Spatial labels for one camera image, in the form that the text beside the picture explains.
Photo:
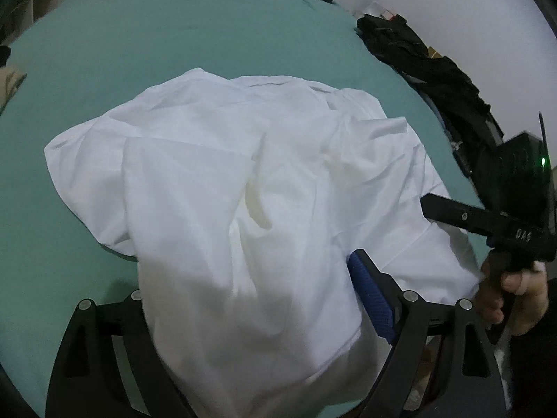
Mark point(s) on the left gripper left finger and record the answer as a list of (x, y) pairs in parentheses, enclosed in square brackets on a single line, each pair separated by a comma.
[(107, 366)]

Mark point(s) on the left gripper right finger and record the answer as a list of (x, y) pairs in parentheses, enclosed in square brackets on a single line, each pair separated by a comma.
[(465, 380)]

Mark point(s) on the white hooded garment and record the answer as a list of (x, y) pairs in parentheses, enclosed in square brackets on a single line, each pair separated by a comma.
[(241, 200)]

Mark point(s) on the black clothes pile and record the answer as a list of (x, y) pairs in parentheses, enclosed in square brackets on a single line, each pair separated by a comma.
[(466, 118)]

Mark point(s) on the person's right hand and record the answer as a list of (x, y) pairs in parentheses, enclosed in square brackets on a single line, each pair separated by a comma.
[(512, 293)]

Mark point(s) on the beige garment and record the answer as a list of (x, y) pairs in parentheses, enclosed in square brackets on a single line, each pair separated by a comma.
[(11, 79)]

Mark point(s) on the green bed sheet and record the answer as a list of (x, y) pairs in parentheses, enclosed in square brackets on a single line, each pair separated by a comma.
[(89, 56)]

